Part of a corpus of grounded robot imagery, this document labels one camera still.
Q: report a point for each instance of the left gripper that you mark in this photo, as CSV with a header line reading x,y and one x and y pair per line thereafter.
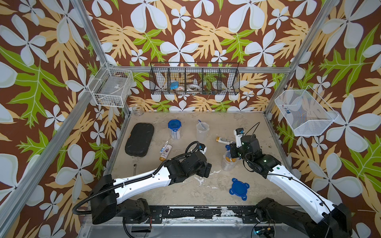
x,y
205,169

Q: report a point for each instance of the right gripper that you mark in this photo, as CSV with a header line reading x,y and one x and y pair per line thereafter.
x,y
233,148

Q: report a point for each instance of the clear plastic cup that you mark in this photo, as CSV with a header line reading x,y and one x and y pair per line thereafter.
x,y
176,134
202,130
228,163

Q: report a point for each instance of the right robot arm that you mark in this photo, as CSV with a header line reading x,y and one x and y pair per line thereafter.
x,y
320,218

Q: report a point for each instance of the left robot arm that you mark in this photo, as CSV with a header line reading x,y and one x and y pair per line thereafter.
x,y
113,197

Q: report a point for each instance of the white bottle purple label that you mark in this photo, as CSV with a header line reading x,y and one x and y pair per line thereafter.
x,y
164,155

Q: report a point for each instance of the toothpaste tube left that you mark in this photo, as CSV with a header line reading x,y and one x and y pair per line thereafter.
x,y
164,146

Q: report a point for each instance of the black rubber mat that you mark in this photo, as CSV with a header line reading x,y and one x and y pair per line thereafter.
x,y
139,140

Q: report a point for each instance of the white mesh basket right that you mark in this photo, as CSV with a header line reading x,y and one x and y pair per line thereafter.
x,y
305,111

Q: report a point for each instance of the glass jar corner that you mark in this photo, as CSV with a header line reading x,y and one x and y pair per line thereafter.
x,y
138,110

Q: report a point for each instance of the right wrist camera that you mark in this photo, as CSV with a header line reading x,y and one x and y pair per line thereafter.
x,y
239,133

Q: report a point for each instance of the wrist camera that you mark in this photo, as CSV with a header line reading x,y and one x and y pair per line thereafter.
x,y
202,148
239,133

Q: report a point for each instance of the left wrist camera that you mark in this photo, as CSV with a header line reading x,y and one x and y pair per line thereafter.
x,y
202,148

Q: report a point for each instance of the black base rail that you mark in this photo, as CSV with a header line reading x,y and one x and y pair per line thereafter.
x,y
244,214

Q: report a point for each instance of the black wire basket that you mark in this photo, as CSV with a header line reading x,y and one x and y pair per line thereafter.
x,y
207,78

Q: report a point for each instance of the white wire basket left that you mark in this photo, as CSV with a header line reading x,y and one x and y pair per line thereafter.
x,y
110,86

